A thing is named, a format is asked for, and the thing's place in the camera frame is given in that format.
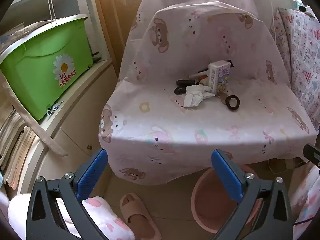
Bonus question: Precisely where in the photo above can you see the white shelf unit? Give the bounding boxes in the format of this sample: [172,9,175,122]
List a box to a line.
[0,0,119,230]

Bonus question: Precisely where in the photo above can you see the large white tissue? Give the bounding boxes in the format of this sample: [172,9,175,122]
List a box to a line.
[183,84,215,108]

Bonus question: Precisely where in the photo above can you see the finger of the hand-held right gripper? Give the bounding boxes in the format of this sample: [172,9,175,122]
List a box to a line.
[303,144,320,167]

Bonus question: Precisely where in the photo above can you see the strawberry printed quilt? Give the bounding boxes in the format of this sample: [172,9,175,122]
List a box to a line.
[269,1,320,135]

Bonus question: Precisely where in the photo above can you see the white string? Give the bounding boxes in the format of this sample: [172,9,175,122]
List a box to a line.
[47,0,57,28]

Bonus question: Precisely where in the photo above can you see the pink bear printed cloth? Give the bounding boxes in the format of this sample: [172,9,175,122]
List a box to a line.
[99,0,318,187]

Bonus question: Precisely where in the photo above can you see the black handle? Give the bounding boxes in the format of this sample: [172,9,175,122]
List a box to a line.
[91,51,102,65]

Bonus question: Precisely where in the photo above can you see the pink plastic wastebasket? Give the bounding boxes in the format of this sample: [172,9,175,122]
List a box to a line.
[191,165,264,233]

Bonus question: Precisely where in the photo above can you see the green plastic storage box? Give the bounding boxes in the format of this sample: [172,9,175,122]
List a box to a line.
[0,14,94,121]

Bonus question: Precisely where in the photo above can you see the pink slipper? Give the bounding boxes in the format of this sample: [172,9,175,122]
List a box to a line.
[119,193,162,240]

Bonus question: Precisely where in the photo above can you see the white pink patterned cloth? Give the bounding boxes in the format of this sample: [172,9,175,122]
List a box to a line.
[7,194,135,240]

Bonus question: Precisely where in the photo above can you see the stack of papers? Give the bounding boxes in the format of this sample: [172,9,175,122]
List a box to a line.
[0,109,38,189]

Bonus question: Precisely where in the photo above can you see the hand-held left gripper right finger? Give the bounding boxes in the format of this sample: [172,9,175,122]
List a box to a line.
[211,149,293,240]

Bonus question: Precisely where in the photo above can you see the black hair tie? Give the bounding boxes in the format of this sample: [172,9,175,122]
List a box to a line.
[225,95,241,110]

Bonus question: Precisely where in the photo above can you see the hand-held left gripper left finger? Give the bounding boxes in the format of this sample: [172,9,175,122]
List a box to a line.
[26,148,108,240]

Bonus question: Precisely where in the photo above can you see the black white marker pen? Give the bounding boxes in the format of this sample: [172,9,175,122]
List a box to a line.
[188,67,209,79]

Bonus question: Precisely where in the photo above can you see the blue white tag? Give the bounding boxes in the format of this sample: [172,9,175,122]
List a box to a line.
[46,101,63,117]

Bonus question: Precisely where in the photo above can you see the wooden door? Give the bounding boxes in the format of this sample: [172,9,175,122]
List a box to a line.
[92,0,155,80]

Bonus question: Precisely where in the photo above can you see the cartoon printed small carton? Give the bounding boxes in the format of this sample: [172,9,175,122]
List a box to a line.
[208,60,232,94]

